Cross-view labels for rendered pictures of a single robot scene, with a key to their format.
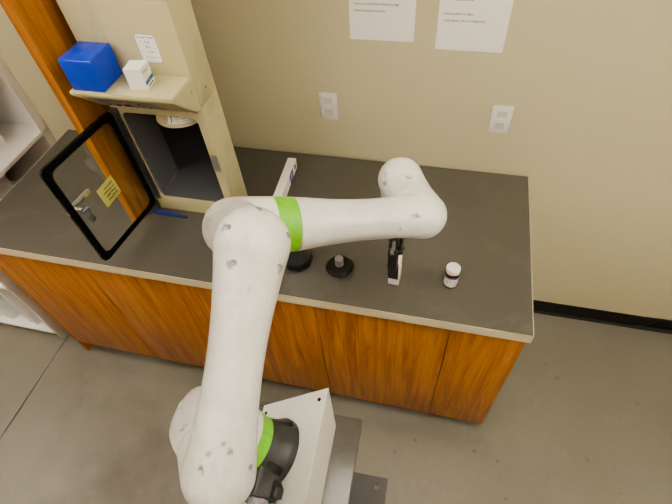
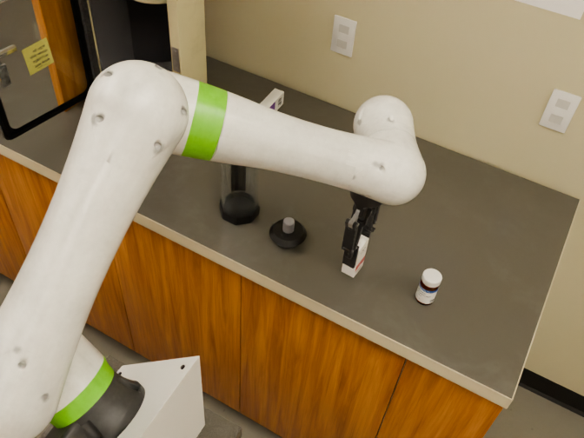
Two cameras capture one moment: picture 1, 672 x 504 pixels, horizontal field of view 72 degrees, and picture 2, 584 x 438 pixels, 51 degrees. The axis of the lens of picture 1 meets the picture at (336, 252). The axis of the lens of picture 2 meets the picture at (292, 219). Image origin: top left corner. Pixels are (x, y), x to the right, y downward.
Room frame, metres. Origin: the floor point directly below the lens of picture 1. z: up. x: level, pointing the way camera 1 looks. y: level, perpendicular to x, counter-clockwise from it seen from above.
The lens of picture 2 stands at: (-0.08, -0.15, 2.08)
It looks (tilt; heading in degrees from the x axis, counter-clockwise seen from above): 46 degrees down; 8
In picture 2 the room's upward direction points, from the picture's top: 6 degrees clockwise
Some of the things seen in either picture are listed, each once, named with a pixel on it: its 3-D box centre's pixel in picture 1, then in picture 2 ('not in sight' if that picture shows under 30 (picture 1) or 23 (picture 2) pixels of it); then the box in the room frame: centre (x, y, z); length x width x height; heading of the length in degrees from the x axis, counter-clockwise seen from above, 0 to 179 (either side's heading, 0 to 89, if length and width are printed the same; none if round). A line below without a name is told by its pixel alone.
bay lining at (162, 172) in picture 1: (192, 138); (160, 25); (1.38, 0.46, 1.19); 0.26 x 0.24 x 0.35; 72
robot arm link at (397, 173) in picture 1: (401, 186); (382, 134); (0.84, -0.18, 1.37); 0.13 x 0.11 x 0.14; 14
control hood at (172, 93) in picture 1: (136, 100); not in sight; (1.21, 0.52, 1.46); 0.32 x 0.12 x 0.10; 72
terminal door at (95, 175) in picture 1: (106, 189); (36, 52); (1.15, 0.72, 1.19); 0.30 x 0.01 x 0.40; 155
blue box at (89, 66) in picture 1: (91, 66); not in sight; (1.24, 0.61, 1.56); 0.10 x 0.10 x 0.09; 72
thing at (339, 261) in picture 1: (339, 264); (288, 229); (0.92, -0.01, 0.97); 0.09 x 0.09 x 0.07
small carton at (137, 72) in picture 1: (139, 75); not in sight; (1.19, 0.48, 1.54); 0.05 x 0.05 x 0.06; 79
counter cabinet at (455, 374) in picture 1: (270, 280); (209, 242); (1.27, 0.32, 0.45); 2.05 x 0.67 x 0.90; 72
